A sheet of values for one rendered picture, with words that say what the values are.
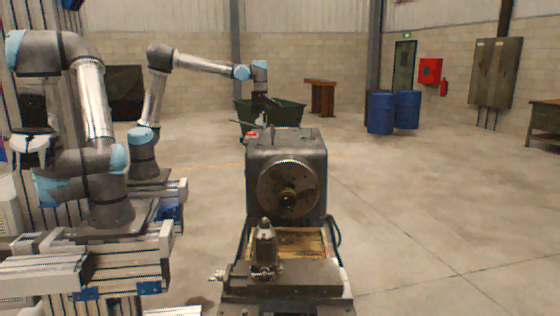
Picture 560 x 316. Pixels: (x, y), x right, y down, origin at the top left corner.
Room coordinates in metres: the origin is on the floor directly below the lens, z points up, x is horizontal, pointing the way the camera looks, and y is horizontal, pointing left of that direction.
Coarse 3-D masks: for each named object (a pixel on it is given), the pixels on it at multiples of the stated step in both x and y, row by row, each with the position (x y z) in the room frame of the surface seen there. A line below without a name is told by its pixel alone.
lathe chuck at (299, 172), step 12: (288, 156) 1.71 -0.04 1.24; (264, 168) 1.66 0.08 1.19; (276, 168) 1.64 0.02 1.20; (288, 168) 1.64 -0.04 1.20; (300, 168) 1.63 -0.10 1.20; (312, 168) 1.69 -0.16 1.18; (264, 180) 1.64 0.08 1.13; (288, 180) 1.63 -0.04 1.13; (300, 180) 1.63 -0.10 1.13; (312, 180) 1.63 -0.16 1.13; (264, 192) 1.64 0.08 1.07; (276, 192) 1.64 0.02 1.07; (264, 204) 1.64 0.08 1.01; (300, 204) 1.63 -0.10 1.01; (312, 204) 1.63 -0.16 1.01; (288, 216) 1.64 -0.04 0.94; (300, 216) 1.63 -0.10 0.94
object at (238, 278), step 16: (240, 272) 1.11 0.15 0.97; (288, 272) 1.11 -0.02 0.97; (304, 272) 1.11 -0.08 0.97; (320, 272) 1.11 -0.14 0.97; (336, 272) 1.11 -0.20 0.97; (224, 288) 1.07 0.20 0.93; (240, 288) 1.05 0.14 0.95; (256, 288) 1.05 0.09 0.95; (272, 288) 1.04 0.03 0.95; (288, 288) 1.04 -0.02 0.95; (304, 288) 1.04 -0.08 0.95; (320, 288) 1.04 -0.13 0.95; (336, 288) 1.04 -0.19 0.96
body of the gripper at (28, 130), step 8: (16, 128) 0.70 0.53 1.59; (24, 128) 0.71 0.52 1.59; (32, 128) 0.71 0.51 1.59; (40, 128) 0.72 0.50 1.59; (48, 128) 0.73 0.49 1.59; (32, 136) 0.68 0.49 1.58; (48, 152) 0.70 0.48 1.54; (24, 160) 0.68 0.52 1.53; (32, 160) 0.69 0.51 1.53; (48, 160) 0.70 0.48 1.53; (24, 168) 0.67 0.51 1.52
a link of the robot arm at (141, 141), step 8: (136, 128) 1.68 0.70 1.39; (144, 128) 1.68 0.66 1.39; (128, 136) 1.61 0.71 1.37; (136, 136) 1.60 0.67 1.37; (144, 136) 1.61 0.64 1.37; (152, 136) 1.65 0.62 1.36; (128, 144) 1.62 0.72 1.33; (136, 144) 1.59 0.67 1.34; (144, 144) 1.61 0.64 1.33; (152, 144) 1.65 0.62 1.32; (136, 152) 1.59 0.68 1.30; (144, 152) 1.60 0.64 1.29; (152, 152) 1.64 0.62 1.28
